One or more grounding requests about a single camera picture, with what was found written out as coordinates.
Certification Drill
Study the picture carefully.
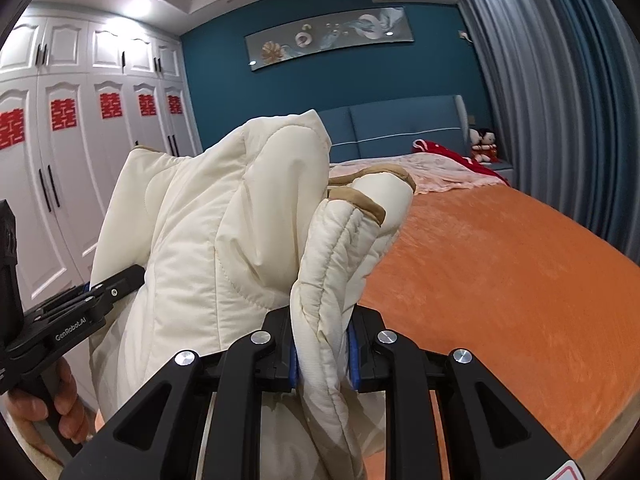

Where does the long floral wall picture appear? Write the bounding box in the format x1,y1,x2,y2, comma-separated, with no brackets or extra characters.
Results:
244,6,416,73

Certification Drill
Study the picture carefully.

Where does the blue curtain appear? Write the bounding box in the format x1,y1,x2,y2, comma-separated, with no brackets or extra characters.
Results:
545,0,640,256

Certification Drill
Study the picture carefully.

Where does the white wardrobe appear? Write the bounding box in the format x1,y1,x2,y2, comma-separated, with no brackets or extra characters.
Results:
0,15,203,311

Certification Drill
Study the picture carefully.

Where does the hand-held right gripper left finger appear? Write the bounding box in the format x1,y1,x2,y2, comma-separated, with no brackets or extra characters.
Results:
59,305,301,480

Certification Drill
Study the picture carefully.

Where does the pink floral quilt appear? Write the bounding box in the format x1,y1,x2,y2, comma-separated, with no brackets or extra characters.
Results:
327,152,508,196

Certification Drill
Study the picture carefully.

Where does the red cloth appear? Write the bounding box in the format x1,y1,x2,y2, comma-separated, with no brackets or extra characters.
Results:
412,138,508,183

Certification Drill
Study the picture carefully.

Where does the blue bedside table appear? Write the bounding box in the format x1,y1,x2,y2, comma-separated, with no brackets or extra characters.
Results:
492,157,516,187

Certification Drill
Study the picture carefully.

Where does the grey sheer curtain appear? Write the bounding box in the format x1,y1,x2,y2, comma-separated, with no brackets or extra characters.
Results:
455,0,616,241

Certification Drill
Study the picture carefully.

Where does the cream padded jacket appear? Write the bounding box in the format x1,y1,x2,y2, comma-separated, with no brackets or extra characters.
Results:
89,108,417,480

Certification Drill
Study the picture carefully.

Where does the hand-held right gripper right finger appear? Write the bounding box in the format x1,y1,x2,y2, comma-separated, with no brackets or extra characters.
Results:
346,305,586,480

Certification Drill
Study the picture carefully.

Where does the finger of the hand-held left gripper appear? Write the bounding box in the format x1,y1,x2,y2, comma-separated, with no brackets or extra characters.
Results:
89,265,147,297
100,282,144,309

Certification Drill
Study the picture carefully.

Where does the blue padded headboard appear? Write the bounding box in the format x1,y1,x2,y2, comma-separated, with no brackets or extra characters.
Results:
317,94,468,163

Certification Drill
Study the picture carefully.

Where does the orange bed blanket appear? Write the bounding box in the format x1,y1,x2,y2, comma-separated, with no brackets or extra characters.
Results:
350,182,638,480

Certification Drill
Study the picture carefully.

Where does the person's left hand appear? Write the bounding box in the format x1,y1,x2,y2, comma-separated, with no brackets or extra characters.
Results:
5,359,95,443

